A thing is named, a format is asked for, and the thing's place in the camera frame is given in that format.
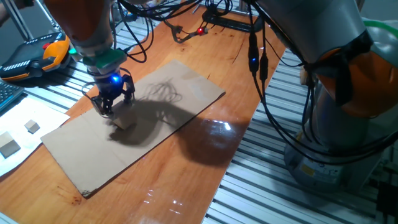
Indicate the black flat device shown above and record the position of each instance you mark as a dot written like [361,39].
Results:
[230,21]

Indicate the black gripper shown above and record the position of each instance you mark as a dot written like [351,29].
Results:
[109,84]

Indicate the small wooden cube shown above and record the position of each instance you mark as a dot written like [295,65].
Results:
[32,126]

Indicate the orange black teach pendant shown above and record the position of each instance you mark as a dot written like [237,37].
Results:
[28,59]

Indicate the green gripper mounting flange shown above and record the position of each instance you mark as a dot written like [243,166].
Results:
[105,60]

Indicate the light wooden block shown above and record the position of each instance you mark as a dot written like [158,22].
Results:
[124,118]

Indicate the glossy orange wooden board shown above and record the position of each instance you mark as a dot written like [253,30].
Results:
[174,186]

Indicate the black computer keyboard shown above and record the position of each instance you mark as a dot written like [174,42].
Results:
[9,93]

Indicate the flat cardboard sheet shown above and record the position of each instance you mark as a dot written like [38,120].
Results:
[93,149]

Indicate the large wooden cube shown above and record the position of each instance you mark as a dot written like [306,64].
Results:
[9,146]

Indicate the white paper sheet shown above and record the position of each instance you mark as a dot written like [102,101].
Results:
[40,118]

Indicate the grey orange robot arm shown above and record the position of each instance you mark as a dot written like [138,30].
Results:
[311,25]

